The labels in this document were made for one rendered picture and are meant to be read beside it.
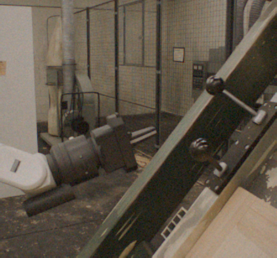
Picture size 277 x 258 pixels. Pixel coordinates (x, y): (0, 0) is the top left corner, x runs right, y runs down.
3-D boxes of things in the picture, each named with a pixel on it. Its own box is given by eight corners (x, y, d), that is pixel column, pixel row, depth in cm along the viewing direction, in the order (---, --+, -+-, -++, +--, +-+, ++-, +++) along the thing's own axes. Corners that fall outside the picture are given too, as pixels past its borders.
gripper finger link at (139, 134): (157, 132, 75) (128, 143, 74) (151, 129, 78) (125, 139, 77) (154, 124, 75) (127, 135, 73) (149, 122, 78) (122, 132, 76)
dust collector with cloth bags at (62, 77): (40, 141, 664) (34, 16, 623) (77, 138, 695) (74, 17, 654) (60, 161, 544) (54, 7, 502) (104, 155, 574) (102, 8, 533)
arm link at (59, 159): (67, 151, 80) (17, 170, 77) (62, 135, 70) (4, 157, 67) (86, 200, 77) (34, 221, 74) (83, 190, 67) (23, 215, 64)
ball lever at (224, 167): (209, 175, 69) (181, 149, 59) (222, 159, 69) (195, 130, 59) (225, 186, 67) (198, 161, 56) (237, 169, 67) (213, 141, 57)
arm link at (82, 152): (112, 108, 78) (58, 128, 76) (123, 116, 69) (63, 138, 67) (129, 162, 82) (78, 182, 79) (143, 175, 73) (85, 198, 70)
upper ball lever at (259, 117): (257, 131, 69) (200, 90, 72) (269, 115, 69) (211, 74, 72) (261, 129, 65) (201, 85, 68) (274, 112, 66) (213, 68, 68)
